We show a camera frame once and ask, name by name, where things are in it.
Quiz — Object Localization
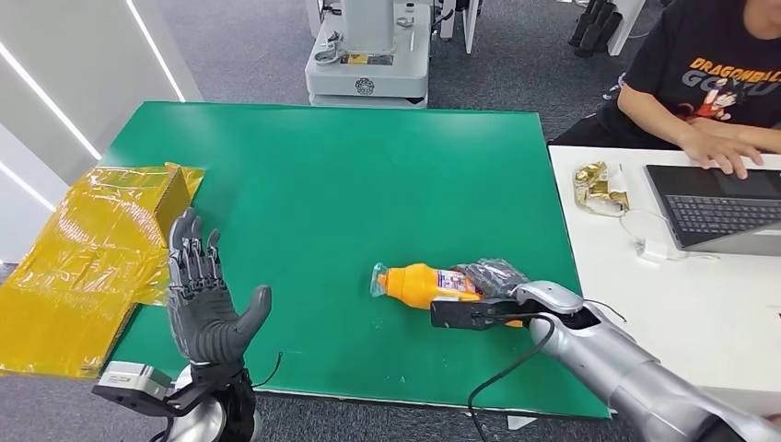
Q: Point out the white slanted furniture panel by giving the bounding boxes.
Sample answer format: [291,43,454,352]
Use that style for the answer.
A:
[607,0,647,57]

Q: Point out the person's right hand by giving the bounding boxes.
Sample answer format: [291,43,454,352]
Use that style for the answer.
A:
[679,128,765,180]

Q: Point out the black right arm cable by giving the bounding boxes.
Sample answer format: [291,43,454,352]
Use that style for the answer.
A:
[466,313,557,442]

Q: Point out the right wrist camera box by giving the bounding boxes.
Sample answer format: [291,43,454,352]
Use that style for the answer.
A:
[429,297,533,332]

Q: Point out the thin white cable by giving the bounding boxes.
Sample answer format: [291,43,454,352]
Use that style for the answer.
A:
[618,208,721,263]

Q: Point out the white charger adapter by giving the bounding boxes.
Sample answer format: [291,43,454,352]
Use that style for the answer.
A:
[634,238,670,264]

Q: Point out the dark grey laptop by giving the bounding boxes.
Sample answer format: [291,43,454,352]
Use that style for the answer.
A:
[643,163,781,258]

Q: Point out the person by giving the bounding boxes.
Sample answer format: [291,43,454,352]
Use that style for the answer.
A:
[545,0,781,181]

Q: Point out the white furniture legs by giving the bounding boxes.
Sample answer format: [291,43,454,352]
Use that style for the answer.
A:
[438,0,481,55]

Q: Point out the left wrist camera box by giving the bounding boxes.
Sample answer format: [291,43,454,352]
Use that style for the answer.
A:
[91,361,180,419]

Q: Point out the yellow film wrapped cardboard box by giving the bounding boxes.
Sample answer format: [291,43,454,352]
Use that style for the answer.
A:
[0,162,205,379]

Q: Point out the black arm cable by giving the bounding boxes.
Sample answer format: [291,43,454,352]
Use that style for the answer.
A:
[252,352,285,390]
[466,313,557,442]

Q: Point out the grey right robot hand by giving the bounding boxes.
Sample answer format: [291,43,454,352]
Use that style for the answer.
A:
[451,258,531,300]

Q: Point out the orange plastic bottle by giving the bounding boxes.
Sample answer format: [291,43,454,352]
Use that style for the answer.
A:
[370,262,526,330]

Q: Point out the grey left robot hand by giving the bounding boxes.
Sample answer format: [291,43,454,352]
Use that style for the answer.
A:
[166,207,273,368]

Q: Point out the crumpled gold foil wrapper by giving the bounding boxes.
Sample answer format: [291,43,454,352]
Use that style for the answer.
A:
[572,160,631,218]

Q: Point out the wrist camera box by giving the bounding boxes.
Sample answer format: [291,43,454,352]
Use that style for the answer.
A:
[429,297,533,332]
[91,361,180,419]

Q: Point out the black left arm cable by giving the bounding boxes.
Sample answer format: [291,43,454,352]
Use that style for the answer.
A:
[252,352,285,390]

